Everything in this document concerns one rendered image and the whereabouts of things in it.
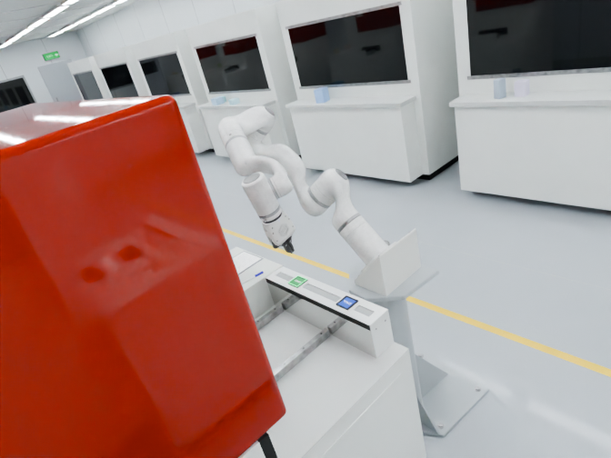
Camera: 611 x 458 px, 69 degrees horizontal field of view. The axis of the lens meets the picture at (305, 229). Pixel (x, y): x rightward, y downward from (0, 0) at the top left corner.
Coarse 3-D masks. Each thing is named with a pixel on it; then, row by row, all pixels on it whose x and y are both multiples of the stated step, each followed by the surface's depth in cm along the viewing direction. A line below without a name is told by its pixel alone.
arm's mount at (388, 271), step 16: (400, 240) 171; (416, 240) 178; (384, 256) 166; (400, 256) 173; (416, 256) 181; (368, 272) 173; (384, 272) 168; (400, 272) 175; (368, 288) 178; (384, 288) 171
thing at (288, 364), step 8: (320, 336) 156; (328, 336) 159; (312, 344) 154; (296, 352) 152; (304, 352) 152; (288, 360) 149; (296, 360) 150; (280, 368) 146; (288, 368) 148; (280, 376) 146
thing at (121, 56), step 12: (120, 48) 857; (96, 60) 975; (108, 60) 927; (120, 60) 883; (132, 60) 864; (108, 72) 956; (120, 72) 910; (132, 72) 868; (108, 84) 989; (120, 84) 939; (132, 84) 894; (144, 84) 888; (120, 96) 972; (132, 96) 924
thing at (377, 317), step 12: (276, 276) 177; (288, 276) 176; (288, 288) 168; (300, 288) 166; (312, 288) 165; (324, 288) 162; (324, 300) 156; (336, 300) 155; (360, 300) 151; (348, 312) 147; (360, 312) 146; (372, 312) 145; (384, 312) 143; (372, 324) 139; (384, 324) 144; (372, 336) 141; (384, 336) 145; (384, 348) 146
